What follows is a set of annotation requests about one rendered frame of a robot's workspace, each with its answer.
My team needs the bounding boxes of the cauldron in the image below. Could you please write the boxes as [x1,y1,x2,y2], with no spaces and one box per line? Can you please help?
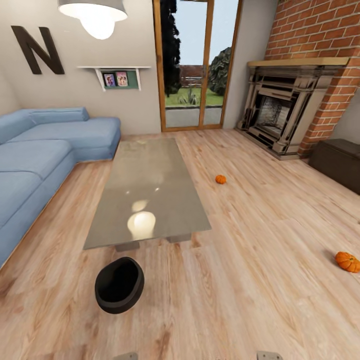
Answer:
[95,257,145,314]

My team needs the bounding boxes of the pumpkin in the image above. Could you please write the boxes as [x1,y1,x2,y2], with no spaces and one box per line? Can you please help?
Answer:
[335,251,360,274]
[215,174,226,184]

